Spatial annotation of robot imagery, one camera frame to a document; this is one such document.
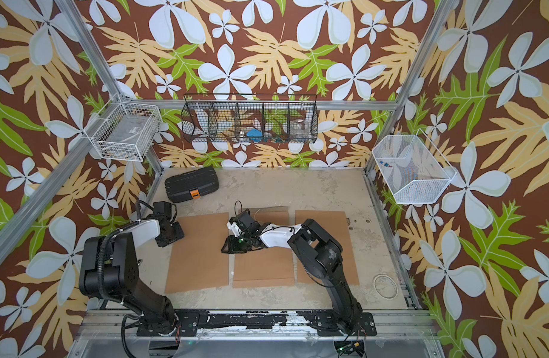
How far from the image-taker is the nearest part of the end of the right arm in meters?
0.73

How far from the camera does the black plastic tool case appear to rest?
1065 millimetres

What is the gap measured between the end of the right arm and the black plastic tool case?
1.09 feet
